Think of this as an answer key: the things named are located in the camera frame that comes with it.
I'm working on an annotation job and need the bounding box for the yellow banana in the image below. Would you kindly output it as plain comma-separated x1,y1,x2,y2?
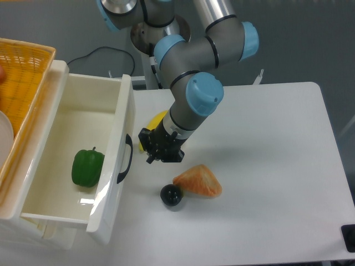
138,109,170,152

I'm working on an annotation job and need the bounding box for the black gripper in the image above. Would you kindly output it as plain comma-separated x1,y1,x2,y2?
138,121,185,164

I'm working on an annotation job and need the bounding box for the black cable on floor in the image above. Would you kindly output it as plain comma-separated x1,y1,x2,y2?
66,46,136,77

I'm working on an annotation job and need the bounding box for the yellow woven basket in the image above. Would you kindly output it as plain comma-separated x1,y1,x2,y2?
1,38,56,184

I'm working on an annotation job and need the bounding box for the black eggplant ball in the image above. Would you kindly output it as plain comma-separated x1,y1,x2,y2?
160,184,184,207

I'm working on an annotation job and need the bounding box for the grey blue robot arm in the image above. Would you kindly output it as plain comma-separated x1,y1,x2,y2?
97,1,259,163

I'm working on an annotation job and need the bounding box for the black object at table edge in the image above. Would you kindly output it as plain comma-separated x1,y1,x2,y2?
341,224,355,253

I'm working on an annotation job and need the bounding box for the orange bread wedge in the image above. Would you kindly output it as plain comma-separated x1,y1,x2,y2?
173,164,222,197

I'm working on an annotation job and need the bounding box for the white plate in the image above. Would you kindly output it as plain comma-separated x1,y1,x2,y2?
0,111,14,168

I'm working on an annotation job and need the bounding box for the green bell pepper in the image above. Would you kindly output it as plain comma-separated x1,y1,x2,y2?
71,147,105,188

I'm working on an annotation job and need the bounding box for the white drawer cabinet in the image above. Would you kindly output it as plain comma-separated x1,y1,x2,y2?
1,60,77,249

